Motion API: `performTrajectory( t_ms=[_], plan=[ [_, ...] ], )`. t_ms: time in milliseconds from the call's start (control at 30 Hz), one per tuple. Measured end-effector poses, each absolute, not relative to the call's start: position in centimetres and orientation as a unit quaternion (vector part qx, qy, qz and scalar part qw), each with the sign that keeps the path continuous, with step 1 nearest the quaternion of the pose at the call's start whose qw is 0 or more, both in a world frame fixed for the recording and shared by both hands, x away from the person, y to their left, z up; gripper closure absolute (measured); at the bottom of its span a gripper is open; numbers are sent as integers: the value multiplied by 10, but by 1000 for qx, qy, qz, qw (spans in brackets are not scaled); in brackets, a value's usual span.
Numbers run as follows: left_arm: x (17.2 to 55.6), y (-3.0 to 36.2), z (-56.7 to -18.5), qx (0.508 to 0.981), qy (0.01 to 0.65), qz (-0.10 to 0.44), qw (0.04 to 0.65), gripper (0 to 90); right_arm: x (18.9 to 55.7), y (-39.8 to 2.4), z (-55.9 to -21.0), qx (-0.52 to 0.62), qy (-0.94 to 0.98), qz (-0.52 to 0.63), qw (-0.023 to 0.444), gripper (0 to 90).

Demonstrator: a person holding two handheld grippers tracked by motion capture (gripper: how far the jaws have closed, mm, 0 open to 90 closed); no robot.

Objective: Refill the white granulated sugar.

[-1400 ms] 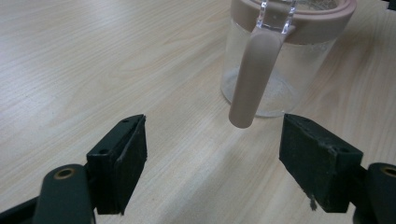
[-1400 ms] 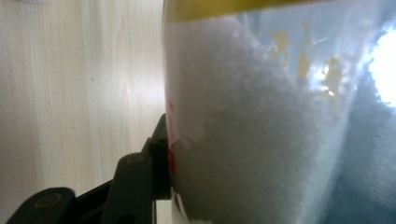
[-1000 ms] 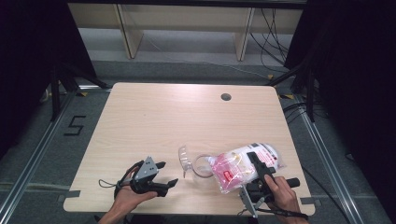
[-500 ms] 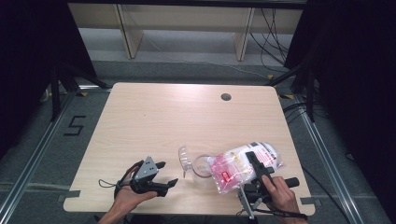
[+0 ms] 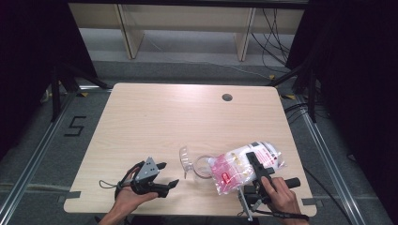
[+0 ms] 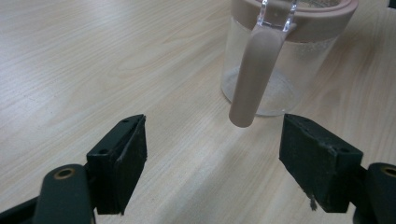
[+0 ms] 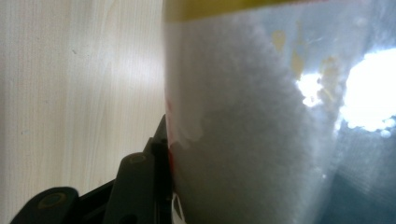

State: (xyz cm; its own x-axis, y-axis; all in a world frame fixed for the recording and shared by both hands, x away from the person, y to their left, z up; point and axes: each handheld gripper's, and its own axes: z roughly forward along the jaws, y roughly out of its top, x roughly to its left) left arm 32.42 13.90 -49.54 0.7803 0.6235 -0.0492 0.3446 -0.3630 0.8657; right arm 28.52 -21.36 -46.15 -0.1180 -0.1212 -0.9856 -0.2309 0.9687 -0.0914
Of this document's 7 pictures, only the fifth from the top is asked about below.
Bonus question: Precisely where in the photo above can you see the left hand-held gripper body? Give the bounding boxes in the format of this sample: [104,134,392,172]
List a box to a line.
[130,157,172,199]

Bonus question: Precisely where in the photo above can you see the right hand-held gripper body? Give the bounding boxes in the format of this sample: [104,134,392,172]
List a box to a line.
[237,177,301,222]

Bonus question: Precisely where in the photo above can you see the red and white spout pouch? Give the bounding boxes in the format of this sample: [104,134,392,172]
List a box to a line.
[207,141,286,197]

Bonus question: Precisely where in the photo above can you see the clear jar with hinged lid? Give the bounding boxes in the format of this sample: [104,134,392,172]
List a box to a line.
[178,145,220,181]

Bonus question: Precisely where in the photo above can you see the person's right hand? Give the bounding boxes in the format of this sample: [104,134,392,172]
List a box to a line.
[261,175,304,218]

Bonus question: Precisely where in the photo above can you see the person's left hand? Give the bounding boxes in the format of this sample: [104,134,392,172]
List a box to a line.
[114,170,160,218]

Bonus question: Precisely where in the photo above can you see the grey tape strip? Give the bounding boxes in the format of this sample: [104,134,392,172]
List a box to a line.
[57,190,82,203]
[301,198,324,208]

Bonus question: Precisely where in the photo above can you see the black metal stand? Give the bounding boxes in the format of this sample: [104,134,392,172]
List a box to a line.
[50,61,111,123]
[266,61,317,124]

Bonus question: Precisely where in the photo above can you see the black curtain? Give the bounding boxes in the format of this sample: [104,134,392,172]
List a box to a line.
[284,0,398,219]
[0,0,97,158]

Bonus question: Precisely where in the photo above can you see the pale wooden shelf unit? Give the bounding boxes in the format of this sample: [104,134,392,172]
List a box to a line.
[67,3,306,62]

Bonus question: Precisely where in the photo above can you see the black wrist strap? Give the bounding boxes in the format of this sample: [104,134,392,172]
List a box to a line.
[99,160,145,201]
[240,208,311,221]

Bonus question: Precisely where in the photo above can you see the black floor cables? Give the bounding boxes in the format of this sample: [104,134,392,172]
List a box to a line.
[283,102,330,124]

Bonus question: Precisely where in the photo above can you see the metal floor rail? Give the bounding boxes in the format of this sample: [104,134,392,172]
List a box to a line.
[0,90,79,219]
[295,93,368,225]

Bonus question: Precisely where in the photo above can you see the black floor cable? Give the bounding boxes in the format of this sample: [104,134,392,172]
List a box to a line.
[302,166,355,225]

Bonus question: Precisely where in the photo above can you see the bundle of black cables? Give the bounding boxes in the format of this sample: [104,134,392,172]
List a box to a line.
[250,7,293,75]

